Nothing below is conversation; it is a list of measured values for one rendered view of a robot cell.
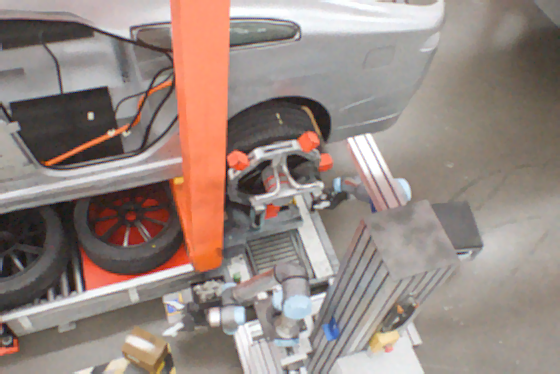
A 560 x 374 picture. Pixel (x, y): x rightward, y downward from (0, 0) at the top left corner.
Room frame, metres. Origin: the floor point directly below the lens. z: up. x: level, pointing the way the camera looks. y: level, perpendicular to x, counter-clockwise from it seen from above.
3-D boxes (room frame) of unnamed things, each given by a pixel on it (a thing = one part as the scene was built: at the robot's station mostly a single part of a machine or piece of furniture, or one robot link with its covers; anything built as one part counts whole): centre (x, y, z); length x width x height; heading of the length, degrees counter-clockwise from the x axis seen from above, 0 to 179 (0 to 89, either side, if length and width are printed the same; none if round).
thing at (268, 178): (1.85, -0.01, 0.85); 0.21 x 0.14 x 0.14; 27
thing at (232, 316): (0.91, 0.09, 1.21); 0.11 x 0.08 x 0.09; 103
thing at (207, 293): (1.27, 0.27, 0.51); 0.20 x 0.14 x 0.13; 114
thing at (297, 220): (2.08, 0.08, 0.13); 0.50 x 0.36 x 0.10; 117
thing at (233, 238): (1.82, 0.29, 0.26); 0.42 x 0.18 x 0.35; 27
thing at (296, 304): (0.97, -0.16, 1.19); 0.15 x 0.12 x 0.55; 13
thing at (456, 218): (2.11, -1.17, 0.17); 0.43 x 0.36 x 0.34; 107
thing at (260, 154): (1.91, 0.03, 0.85); 0.54 x 0.07 x 0.54; 117
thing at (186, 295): (1.25, 0.31, 0.44); 0.43 x 0.17 x 0.03; 117
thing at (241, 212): (2.07, 0.10, 0.32); 0.40 x 0.30 x 0.28; 117
